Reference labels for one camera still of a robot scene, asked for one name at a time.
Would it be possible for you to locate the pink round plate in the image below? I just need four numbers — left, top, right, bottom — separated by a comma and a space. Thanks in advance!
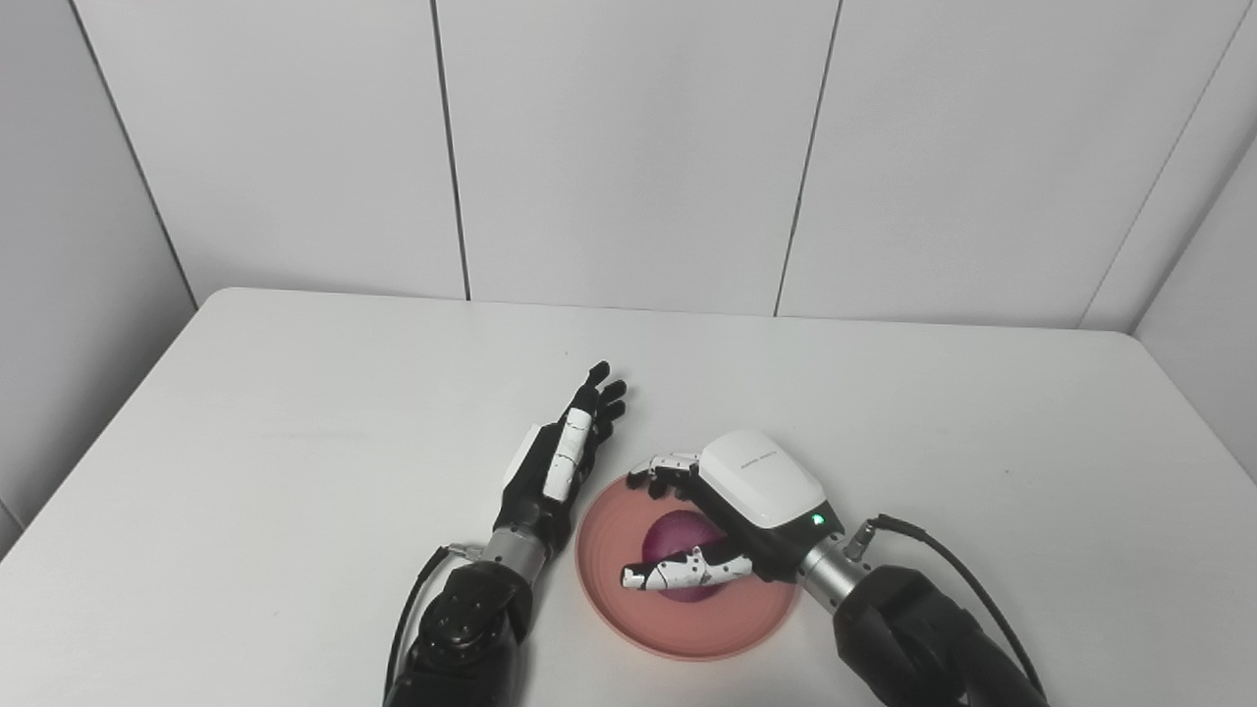
574, 471, 801, 661

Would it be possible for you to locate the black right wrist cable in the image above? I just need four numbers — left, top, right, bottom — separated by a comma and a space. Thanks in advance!
847, 514, 1048, 700

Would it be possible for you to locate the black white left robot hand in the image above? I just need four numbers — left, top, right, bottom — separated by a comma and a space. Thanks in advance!
494, 361, 629, 561

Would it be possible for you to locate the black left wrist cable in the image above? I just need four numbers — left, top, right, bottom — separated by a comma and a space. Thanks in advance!
385, 545, 484, 700

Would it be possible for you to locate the purple red onion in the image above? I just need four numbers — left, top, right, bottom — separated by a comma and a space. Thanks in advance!
641, 514, 730, 602

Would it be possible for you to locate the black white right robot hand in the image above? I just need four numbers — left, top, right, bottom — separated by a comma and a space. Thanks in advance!
620, 429, 846, 592

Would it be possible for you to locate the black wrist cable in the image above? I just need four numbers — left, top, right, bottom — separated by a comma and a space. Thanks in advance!
385, 545, 484, 700
847, 514, 1048, 700

